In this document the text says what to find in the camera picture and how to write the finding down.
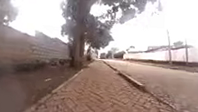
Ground distant trees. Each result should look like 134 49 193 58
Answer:
99 43 136 62

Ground large dark tree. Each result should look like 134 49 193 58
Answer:
55 0 165 76

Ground red brick path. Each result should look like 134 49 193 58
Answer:
20 54 196 112

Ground grey stone kerb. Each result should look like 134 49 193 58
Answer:
97 59 198 112

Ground utility pole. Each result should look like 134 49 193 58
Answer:
182 39 191 64
164 29 175 65

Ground brown paved road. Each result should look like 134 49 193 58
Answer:
99 57 198 112

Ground bare earth strip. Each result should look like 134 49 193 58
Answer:
0 54 94 112

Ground white long wall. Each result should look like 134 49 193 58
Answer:
122 42 198 66

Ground grey block wall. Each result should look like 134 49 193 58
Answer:
0 19 74 71

